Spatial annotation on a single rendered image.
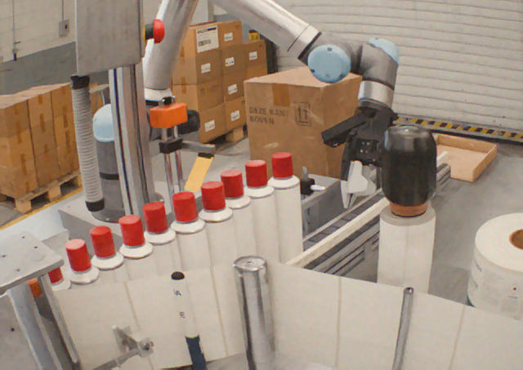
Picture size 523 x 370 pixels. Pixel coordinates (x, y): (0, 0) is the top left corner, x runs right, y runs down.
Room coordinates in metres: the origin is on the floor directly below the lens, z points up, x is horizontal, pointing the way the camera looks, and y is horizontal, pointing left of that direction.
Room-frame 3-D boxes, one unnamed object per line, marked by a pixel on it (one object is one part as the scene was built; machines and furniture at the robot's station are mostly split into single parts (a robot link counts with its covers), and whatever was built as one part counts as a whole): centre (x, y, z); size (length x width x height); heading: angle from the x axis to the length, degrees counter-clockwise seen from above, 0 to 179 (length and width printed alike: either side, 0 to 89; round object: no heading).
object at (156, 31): (0.74, 0.13, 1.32); 0.04 x 0.03 x 0.04; 12
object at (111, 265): (0.64, 0.22, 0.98); 0.05 x 0.05 x 0.20
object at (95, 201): (0.74, 0.25, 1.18); 0.04 x 0.04 x 0.21
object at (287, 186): (0.90, -0.03, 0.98); 0.05 x 0.05 x 0.20
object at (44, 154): (4.21, 2.19, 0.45); 1.20 x 0.84 x 0.89; 56
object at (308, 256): (0.98, -0.16, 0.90); 1.07 x 0.01 x 0.02; 137
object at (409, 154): (0.66, -0.19, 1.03); 0.09 x 0.09 x 0.30
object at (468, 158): (1.53, -0.61, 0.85); 0.30 x 0.26 x 0.04; 137
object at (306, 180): (1.09, -0.10, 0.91); 0.07 x 0.03 x 0.16; 47
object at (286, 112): (1.49, -0.16, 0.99); 0.30 x 0.24 x 0.27; 138
